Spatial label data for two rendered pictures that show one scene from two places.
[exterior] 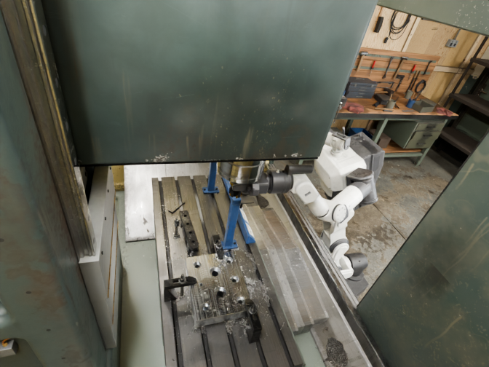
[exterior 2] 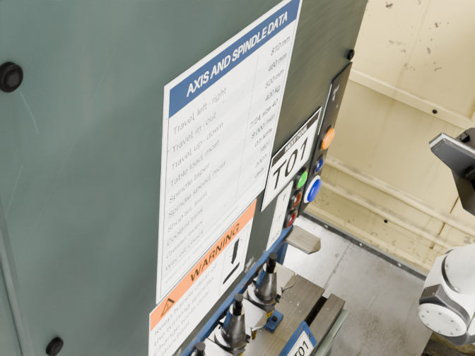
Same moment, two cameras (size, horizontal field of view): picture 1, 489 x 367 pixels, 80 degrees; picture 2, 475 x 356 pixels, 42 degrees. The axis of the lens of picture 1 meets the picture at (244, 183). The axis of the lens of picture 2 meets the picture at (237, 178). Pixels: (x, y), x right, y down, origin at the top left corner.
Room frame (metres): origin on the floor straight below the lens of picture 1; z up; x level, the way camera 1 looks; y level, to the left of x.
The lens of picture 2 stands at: (0.75, -0.40, 2.16)
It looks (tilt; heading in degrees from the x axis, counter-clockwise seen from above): 43 degrees down; 50
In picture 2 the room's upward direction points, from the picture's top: 9 degrees clockwise
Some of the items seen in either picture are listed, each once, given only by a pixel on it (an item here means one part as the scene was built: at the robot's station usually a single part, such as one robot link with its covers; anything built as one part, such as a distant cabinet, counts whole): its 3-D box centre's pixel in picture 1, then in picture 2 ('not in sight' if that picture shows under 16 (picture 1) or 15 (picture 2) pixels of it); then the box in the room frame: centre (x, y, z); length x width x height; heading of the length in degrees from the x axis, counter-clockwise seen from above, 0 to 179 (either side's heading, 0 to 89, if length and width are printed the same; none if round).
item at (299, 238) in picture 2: not in sight; (304, 241); (1.41, 0.15, 1.21); 0.07 x 0.05 x 0.01; 113
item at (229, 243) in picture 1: (231, 225); not in sight; (0.98, 0.02, 1.05); 0.10 x 0.05 x 0.30; 113
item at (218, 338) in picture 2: not in sight; (232, 335); (1.16, 0.04, 1.21); 0.06 x 0.06 x 0.03
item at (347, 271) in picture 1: (335, 266); not in sight; (1.52, -0.83, 0.28); 0.21 x 0.20 x 0.13; 113
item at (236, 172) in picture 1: (241, 155); not in sight; (0.81, 0.03, 1.56); 0.16 x 0.16 x 0.12
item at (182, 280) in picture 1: (180, 285); not in sight; (0.67, 0.18, 0.97); 0.13 x 0.03 x 0.15; 113
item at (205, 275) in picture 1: (217, 285); not in sight; (0.71, 0.03, 0.97); 0.29 x 0.23 x 0.05; 23
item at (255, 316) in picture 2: not in sight; (248, 314); (1.21, 0.06, 1.21); 0.07 x 0.05 x 0.01; 113
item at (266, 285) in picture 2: not in sight; (267, 279); (1.26, 0.08, 1.26); 0.04 x 0.04 x 0.07
